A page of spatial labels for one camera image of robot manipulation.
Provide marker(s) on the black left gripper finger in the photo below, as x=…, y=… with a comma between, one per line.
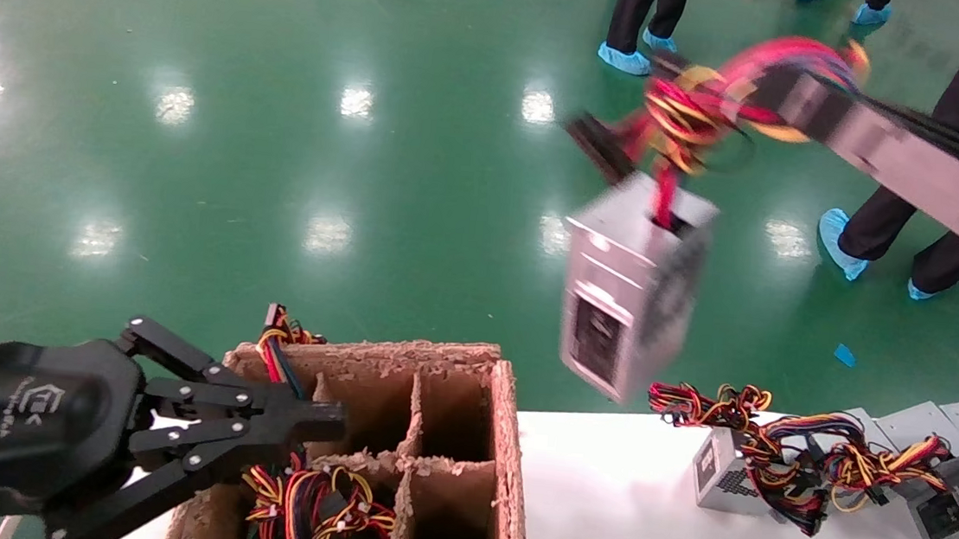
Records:
x=293, y=411

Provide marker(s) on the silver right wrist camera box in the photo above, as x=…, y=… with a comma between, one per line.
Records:
x=922, y=169

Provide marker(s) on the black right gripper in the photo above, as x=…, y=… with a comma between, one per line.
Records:
x=909, y=120

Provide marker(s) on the small blue floor scrap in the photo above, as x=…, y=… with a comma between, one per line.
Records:
x=843, y=354

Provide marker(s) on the brown cardboard divider box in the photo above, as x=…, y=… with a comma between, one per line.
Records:
x=509, y=480

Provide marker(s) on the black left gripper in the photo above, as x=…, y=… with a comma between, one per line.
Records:
x=23, y=429

